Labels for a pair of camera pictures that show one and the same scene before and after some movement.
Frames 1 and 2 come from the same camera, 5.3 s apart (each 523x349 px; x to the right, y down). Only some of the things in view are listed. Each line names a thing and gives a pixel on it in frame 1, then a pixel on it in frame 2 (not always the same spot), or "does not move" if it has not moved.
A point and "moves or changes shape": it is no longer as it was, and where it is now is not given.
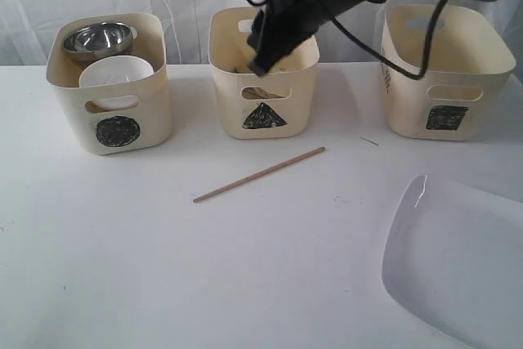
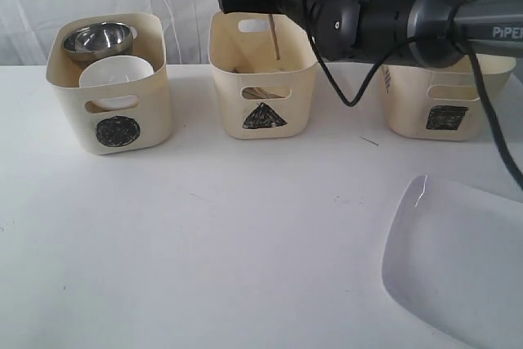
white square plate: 453,259 does not move
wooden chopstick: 258,93 does not move
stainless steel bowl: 99,39 does not move
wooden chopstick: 277,166 moves or changes shape
